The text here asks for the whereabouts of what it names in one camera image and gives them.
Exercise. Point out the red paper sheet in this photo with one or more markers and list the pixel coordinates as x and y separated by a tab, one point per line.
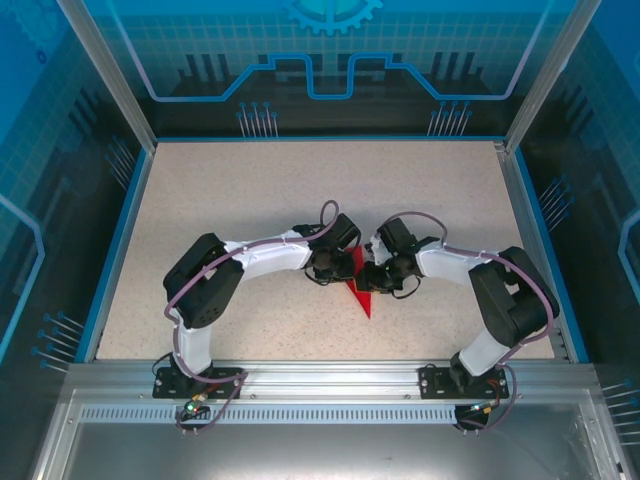
365	300

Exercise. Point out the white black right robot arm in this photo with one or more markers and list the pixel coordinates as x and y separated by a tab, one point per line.
515	300

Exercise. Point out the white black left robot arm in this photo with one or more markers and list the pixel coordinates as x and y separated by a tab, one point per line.
205	290

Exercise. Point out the grey sheet metal panel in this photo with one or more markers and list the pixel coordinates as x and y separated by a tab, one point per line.
325	455

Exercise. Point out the blue table border strip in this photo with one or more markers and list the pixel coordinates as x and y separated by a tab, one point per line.
548	250
120	250
325	138

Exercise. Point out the blue printed panel with gear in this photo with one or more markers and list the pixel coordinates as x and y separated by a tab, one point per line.
325	120

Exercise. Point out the blue printed side panel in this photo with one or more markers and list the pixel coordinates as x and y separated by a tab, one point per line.
600	200
40	200

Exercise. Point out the wide aluminium frame rail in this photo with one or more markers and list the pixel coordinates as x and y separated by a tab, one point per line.
325	377

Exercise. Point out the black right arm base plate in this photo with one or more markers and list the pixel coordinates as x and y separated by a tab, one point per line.
430	382

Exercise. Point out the aluminium side rail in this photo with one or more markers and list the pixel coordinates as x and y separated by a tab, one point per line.
522	210

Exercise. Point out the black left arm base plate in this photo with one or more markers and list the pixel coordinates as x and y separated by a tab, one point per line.
165	377

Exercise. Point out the aluminium frame post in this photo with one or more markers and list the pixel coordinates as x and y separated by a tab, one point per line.
548	75
118	85

